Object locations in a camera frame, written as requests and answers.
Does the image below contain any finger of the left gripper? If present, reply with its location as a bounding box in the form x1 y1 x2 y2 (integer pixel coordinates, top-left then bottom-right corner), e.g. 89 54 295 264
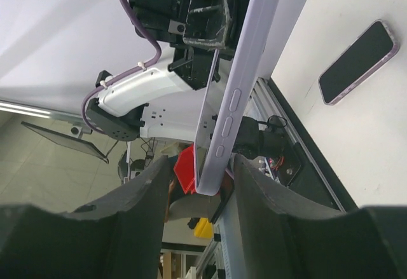
183 0 231 49

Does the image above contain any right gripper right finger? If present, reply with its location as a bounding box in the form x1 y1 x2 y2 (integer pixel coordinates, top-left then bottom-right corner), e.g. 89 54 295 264
233 156 406 278

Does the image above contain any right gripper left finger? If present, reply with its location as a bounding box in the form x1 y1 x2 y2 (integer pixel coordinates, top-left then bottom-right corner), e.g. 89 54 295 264
1 157 170 278

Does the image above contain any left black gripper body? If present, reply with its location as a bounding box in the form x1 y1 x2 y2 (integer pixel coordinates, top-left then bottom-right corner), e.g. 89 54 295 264
168 0 237 90

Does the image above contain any lilac silicone phone case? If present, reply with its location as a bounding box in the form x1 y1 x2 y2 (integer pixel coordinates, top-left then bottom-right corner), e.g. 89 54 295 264
207 0 279 182

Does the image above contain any phone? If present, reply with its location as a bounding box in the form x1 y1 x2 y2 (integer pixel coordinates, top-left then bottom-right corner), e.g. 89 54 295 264
318 20 400 105
193 50 220 189

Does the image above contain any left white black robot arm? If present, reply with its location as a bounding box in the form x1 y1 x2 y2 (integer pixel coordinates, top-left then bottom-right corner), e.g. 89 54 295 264
85 0 238 142

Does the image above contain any phone in clear purple case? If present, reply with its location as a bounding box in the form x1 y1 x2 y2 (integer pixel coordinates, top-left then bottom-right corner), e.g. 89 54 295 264
318 20 400 105

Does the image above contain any yellow plastic bin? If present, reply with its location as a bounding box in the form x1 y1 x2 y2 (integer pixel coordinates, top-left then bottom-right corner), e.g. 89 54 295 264
194 218 214 239

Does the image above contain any red plastic bin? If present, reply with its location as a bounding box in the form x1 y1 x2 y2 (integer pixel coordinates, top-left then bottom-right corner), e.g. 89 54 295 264
174 144 223 196

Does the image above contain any dark tilted monitor panel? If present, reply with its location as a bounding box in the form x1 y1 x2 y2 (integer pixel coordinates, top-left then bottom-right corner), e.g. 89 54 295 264
20 121 109 164

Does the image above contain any aluminium extrusion rail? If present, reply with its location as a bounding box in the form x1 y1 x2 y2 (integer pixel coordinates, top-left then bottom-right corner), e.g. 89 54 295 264
249 78 357 212

